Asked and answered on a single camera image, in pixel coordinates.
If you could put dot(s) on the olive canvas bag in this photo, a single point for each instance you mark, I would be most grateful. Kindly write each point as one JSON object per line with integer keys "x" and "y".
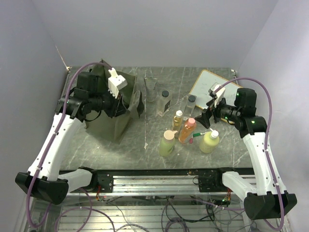
{"x": 111, "y": 124}

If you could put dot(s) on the clear bottle with black label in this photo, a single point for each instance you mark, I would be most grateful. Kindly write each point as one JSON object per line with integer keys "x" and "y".
{"x": 163, "y": 103}

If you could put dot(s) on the amber bottle white cap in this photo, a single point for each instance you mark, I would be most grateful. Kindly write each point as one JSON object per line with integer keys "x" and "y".
{"x": 177, "y": 123}

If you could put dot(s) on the clear tube with dark label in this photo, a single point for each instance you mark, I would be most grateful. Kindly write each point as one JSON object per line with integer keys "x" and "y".
{"x": 150, "y": 87}

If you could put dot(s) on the small clear bottle grey cap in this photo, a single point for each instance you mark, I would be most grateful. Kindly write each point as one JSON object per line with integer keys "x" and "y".
{"x": 189, "y": 107}

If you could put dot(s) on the small whiteboard yellow frame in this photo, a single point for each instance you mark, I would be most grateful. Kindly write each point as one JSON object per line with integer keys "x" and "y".
{"x": 205, "y": 81}

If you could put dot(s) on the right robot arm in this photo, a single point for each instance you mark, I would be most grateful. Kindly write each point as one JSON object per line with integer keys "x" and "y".
{"x": 269, "y": 198}

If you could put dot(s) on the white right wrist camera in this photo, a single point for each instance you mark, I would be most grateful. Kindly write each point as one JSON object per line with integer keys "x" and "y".
{"x": 216, "y": 91}

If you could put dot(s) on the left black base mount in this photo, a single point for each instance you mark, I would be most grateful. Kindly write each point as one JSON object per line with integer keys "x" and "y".
{"x": 100, "y": 181}

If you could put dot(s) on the yellow pump bottle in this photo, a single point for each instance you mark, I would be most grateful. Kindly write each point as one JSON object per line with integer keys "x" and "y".
{"x": 209, "y": 141}

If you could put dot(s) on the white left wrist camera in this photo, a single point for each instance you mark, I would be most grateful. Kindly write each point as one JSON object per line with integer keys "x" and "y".
{"x": 116, "y": 82}

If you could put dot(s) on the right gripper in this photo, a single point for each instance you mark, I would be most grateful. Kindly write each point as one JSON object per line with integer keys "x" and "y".
{"x": 206, "y": 113}

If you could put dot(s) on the aluminium rail frame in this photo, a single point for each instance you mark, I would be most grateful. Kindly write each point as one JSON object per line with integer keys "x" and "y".
{"x": 157, "y": 185}

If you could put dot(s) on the green marker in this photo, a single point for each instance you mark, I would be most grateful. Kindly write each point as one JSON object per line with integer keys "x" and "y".
{"x": 198, "y": 134}

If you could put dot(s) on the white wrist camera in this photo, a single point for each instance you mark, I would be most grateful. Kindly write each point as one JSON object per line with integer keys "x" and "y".
{"x": 116, "y": 82}
{"x": 216, "y": 91}

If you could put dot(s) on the orange bottle pink cap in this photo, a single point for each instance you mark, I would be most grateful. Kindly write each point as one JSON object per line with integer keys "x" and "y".
{"x": 187, "y": 131}

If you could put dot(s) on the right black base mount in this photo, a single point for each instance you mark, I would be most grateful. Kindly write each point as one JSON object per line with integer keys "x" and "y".
{"x": 210, "y": 180}

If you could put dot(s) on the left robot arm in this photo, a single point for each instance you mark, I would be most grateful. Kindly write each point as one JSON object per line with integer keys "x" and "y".
{"x": 42, "y": 180}

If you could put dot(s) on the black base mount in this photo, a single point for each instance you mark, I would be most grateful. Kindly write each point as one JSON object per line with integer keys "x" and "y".
{"x": 100, "y": 181}
{"x": 210, "y": 180}

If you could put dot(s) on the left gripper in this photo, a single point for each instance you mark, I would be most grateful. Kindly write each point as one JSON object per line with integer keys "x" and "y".
{"x": 118, "y": 107}

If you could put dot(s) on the green bottle beige cap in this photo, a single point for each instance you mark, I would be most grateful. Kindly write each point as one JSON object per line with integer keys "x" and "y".
{"x": 167, "y": 143}

